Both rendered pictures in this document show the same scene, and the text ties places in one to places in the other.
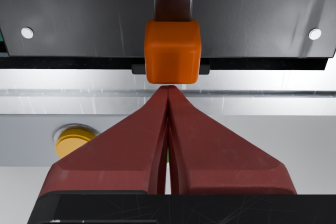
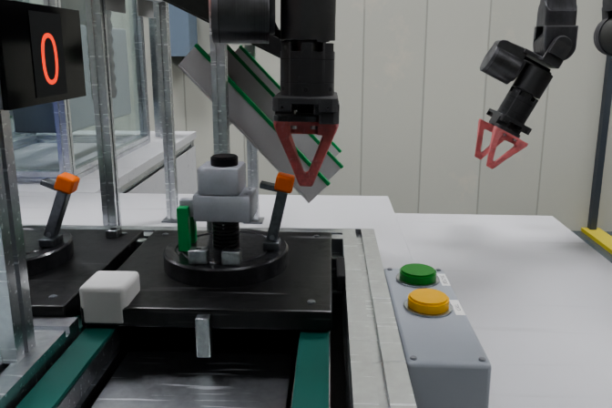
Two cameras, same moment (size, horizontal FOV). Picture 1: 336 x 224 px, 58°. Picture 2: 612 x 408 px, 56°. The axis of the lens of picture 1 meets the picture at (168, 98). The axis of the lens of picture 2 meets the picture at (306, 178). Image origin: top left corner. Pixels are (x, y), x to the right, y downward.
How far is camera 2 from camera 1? 0.62 m
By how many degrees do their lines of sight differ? 81
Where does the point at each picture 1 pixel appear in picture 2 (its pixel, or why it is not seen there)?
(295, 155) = (475, 292)
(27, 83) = (362, 320)
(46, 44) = (321, 297)
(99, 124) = (402, 297)
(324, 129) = not seen: hidden behind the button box
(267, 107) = (372, 249)
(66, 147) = (423, 299)
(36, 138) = (429, 325)
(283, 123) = not seen: hidden behind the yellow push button
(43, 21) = (303, 296)
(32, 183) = not seen: outside the picture
